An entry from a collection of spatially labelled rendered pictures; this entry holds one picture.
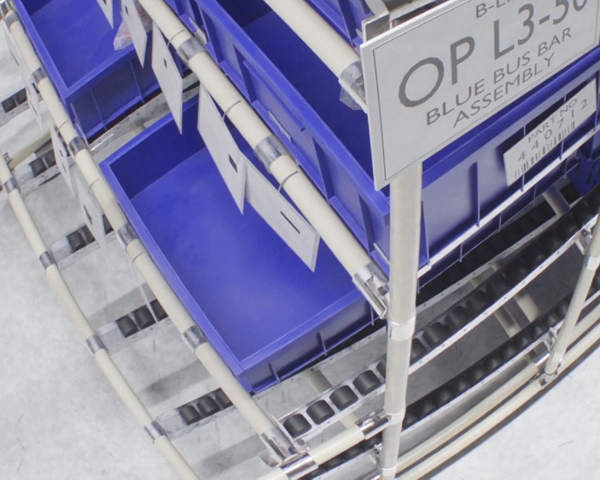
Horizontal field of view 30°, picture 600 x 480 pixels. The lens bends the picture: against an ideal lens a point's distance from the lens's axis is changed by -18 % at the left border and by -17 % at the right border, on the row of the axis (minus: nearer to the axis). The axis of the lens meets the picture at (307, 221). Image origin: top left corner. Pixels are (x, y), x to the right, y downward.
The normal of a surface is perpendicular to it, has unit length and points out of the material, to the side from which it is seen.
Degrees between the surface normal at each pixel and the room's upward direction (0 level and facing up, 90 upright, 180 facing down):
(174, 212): 3
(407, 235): 90
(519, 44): 90
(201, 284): 3
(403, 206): 90
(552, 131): 90
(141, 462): 0
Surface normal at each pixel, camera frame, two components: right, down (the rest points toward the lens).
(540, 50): 0.56, 0.72
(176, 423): 0.10, -0.54
